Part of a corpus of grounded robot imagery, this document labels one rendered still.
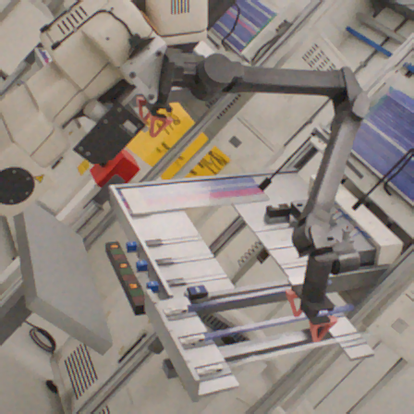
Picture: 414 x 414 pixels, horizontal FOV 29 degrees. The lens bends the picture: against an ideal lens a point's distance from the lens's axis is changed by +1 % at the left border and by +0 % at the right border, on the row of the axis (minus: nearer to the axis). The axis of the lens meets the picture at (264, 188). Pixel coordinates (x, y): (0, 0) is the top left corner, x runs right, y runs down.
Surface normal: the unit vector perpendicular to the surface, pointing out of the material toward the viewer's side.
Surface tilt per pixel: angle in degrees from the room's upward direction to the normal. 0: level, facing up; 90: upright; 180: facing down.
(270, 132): 90
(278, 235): 43
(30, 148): 90
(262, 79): 55
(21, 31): 90
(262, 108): 90
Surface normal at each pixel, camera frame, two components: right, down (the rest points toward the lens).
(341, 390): -0.60, -0.52
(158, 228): 0.11, -0.88
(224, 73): 0.44, -0.33
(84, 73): 0.43, 0.49
